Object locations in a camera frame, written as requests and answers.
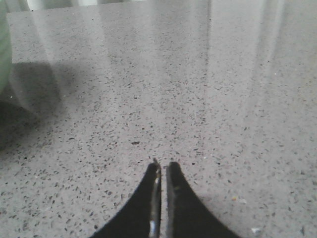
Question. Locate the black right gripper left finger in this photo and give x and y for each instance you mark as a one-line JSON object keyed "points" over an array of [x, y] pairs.
{"points": [[141, 215]]}

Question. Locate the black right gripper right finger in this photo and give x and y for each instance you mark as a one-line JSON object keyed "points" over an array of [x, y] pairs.
{"points": [[188, 217]]}

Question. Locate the green ribbed bowl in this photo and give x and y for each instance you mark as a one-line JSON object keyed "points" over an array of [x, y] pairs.
{"points": [[5, 47]]}

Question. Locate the grey pleated curtain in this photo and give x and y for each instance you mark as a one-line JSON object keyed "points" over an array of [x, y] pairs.
{"points": [[31, 5]]}

